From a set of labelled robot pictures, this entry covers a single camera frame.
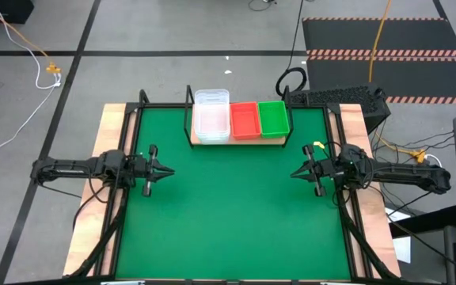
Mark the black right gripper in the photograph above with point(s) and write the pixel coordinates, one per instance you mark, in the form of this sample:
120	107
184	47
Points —
325	171

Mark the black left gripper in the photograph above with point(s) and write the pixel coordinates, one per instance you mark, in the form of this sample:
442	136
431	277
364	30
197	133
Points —
143	172

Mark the green plastic basket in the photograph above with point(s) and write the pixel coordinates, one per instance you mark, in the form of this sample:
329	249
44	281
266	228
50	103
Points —
273	118

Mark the red plastic slotted basket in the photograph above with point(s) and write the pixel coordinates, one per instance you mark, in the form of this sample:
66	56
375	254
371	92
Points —
245	120

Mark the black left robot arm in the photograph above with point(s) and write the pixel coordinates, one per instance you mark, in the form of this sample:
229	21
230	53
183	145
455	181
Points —
69	168

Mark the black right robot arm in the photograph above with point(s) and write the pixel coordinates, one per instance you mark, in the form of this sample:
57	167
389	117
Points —
410	174

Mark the yellow gripper tag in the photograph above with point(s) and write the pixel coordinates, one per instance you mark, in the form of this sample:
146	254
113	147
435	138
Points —
320	145

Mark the black perforated computer tower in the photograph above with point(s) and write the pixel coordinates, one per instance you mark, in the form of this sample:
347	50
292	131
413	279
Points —
339	97

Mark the green table mat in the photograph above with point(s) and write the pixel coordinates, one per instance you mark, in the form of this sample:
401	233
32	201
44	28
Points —
232	217

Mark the white paper sheet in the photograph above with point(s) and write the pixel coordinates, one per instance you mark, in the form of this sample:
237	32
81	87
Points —
402	249

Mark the black hazard-striped floor mat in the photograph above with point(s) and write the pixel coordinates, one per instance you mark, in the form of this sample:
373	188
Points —
410	75
410	35

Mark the black equipment case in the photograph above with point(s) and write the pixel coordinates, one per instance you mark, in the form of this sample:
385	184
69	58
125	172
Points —
2	10

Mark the black metal rig frame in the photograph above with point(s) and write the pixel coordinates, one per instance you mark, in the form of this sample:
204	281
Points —
164	105

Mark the silver metal bracket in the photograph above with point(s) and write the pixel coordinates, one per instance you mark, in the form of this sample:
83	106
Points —
343	283
123	282

